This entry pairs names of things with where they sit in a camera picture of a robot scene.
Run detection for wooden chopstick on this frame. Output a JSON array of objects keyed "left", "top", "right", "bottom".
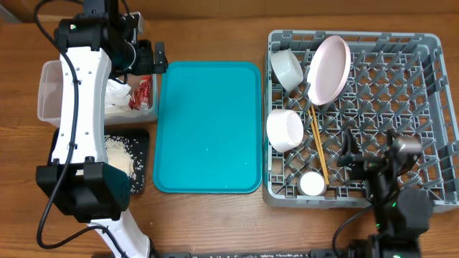
[
  {"left": 307, "top": 108, "right": 328, "bottom": 180},
  {"left": 310, "top": 104, "right": 331, "bottom": 186}
]

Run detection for white napkin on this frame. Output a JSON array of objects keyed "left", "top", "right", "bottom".
[{"left": 105, "top": 80, "right": 131, "bottom": 115}]

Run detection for red snack wrapper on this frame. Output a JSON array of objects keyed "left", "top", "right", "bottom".
[{"left": 128, "top": 75, "right": 152, "bottom": 110}]

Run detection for white cup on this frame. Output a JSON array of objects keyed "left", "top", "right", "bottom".
[{"left": 297, "top": 171, "right": 327, "bottom": 196}]

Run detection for small white plate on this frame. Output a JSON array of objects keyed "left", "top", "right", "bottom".
[{"left": 266, "top": 109, "right": 304, "bottom": 153}]

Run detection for large white plate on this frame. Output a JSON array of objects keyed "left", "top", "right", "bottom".
[{"left": 307, "top": 35, "right": 351, "bottom": 105}]

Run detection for rice leftovers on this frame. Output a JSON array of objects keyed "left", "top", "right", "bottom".
[{"left": 105, "top": 135, "right": 145, "bottom": 181}]

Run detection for grey metal bowl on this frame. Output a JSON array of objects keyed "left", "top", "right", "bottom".
[{"left": 270, "top": 49, "right": 303, "bottom": 92}]

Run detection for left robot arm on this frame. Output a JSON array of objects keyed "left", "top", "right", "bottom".
[{"left": 35, "top": 0, "right": 169, "bottom": 257}]

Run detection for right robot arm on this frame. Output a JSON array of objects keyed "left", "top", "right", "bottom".
[{"left": 332, "top": 129, "right": 434, "bottom": 257}]

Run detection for grey dishwasher rack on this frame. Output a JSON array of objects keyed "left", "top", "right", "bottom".
[{"left": 262, "top": 32, "right": 458, "bottom": 212}]

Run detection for clear plastic waste bin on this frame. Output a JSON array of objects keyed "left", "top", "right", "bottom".
[{"left": 37, "top": 60, "right": 158, "bottom": 128}]

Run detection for teal serving tray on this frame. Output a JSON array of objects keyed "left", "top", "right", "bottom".
[{"left": 153, "top": 61, "right": 262, "bottom": 194}]

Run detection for black plastic tray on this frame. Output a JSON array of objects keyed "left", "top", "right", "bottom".
[{"left": 46, "top": 127, "right": 151, "bottom": 195}]

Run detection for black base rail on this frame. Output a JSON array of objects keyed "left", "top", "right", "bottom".
[{"left": 91, "top": 247, "right": 410, "bottom": 258}]

